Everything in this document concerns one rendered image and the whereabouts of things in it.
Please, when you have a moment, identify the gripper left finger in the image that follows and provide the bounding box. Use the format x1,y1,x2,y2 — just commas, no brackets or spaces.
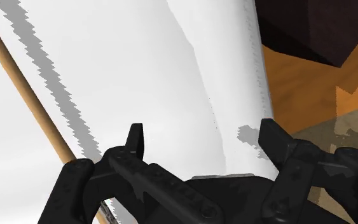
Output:
37,123,224,224

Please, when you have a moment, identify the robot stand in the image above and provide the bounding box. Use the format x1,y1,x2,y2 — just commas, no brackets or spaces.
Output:
254,0,358,68

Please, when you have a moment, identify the white furniture with wooden edge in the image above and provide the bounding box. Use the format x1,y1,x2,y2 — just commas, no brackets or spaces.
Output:
0,0,279,224

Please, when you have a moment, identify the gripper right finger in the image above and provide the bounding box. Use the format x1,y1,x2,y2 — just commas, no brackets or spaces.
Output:
258,118,358,224

